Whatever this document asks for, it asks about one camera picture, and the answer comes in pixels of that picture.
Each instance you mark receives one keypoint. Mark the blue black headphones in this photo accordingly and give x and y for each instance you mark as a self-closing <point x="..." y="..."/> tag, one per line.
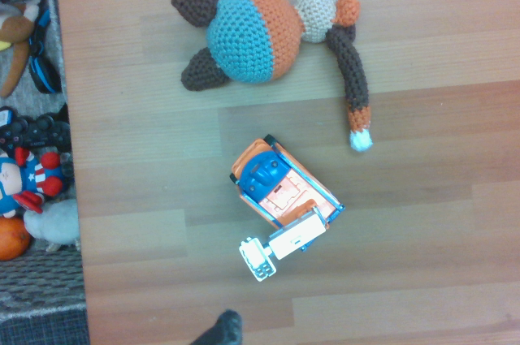
<point x="42" y="73"/>

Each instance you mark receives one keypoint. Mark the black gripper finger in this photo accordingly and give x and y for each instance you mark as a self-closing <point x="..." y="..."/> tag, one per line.
<point x="221" y="330"/>

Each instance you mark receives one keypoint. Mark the grey plush toy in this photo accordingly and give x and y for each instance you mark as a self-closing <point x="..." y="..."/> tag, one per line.
<point x="55" y="223"/>

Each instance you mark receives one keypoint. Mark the captain america plush doll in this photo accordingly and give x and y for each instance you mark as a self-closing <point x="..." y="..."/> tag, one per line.
<point x="24" y="182"/>

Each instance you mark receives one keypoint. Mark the crochet fox toy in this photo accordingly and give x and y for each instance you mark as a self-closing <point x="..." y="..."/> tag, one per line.
<point x="252" y="32"/>

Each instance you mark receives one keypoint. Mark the woven wicker basket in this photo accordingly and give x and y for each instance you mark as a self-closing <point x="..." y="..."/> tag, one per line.
<point x="36" y="280"/>

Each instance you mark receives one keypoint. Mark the black game controller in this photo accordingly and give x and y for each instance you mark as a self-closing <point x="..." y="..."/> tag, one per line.
<point x="36" y="132"/>

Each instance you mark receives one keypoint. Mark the brown plush dog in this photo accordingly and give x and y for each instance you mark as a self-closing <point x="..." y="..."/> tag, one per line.
<point x="16" y="32"/>

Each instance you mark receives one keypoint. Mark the orange ball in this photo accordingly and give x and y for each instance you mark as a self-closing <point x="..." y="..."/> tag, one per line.
<point x="12" y="239"/>

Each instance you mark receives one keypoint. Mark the orange blue toy car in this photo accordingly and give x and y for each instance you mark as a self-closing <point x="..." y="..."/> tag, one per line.
<point x="280" y="195"/>

